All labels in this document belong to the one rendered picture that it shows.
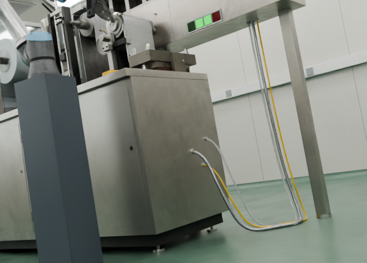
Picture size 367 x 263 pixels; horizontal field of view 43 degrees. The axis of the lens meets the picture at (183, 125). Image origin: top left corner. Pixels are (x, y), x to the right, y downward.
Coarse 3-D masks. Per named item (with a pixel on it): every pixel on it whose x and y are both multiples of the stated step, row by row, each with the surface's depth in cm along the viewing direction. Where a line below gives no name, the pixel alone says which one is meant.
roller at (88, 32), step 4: (84, 16) 283; (88, 20) 280; (92, 20) 278; (92, 24) 278; (88, 28) 281; (92, 28) 278; (84, 32) 283; (88, 32) 281; (92, 32) 280; (88, 36) 283; (92, 36) 284
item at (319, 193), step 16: (288, 16) 250; (288, 32) 250; (288, 48) 250; (288, 64) 251; (304, 80) 250; (304, 96) 246; (304, 112) 246; (304, 128) 247; (304, 144) 247; (320, 160) 247; (320, 176) 243; (320, 192) 243; (320, 208) 243
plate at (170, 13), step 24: (168, 0) 282; (192, 0) 270; (216, 0) 259; (240, 0) 250; (264, 0) 240; (288, 0) 237; (168, 24) 282; (216, 24) 260; (240, 24) 267; (168, 48) 294
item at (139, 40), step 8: (128, 32) 263; (136, 32) 268; (136, 40) 267; (144, 40) 273; (152, 40) 278; (128, 48) 261; (136, 48) 266; (144, 48) 271; (152, 48) 277; (128, 56) 260
